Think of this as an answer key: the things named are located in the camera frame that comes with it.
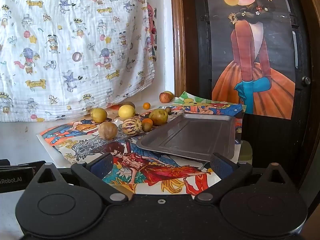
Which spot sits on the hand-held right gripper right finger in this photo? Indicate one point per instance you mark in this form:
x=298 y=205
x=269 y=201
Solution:
x=221 y=166

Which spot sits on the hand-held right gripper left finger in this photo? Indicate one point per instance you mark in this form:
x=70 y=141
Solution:
x=103 y=165

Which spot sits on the brown round fruit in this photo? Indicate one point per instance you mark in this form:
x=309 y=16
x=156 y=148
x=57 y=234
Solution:
x=107 y=130

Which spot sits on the grey metal tray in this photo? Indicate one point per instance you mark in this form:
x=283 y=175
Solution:
x=190 y=135

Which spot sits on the striped pepino melon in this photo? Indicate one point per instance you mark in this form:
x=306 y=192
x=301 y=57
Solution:
x=132 y=126

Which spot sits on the yellow lemon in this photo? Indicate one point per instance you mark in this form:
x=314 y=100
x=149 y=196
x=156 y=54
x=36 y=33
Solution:
x=126 y=111

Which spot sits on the small orange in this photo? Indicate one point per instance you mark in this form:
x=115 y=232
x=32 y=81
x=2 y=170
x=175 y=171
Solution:
x=146 y=105
x=147 y=123

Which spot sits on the brown kiwi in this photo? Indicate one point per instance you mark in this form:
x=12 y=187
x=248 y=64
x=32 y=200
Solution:
x=130 y=103

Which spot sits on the large green pear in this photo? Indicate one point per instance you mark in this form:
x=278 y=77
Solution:
x=158 y=116

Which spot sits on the small brown fruit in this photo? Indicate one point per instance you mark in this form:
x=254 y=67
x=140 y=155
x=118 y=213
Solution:
x=168 y=109

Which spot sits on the silver haired figure drawing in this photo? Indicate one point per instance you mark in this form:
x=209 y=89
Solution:
x=85 y=146

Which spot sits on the pale green container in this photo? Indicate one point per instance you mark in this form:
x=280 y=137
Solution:
x=246 y=152

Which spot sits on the red figure drawing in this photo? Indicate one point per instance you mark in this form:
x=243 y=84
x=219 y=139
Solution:
x=150 y=172

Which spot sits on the yellow round fruit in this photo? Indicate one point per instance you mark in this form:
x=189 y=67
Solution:
x=171 y=94

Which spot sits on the orange-brown round fruit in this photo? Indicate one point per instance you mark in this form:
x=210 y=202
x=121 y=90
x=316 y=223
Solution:
x=163 y=97

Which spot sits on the dark door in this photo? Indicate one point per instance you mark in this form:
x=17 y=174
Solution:
x=197 y=55

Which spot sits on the metal door knob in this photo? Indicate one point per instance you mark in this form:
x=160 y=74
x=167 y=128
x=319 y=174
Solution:
x=306 y=80

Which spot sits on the printed white blanket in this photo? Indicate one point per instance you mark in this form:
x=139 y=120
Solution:
x=75 y=42

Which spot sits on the wall poster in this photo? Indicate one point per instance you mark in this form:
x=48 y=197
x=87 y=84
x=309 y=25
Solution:
x=252 y=67

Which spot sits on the wooden door frame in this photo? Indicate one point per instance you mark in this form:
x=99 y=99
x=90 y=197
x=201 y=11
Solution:
x=178 y=42

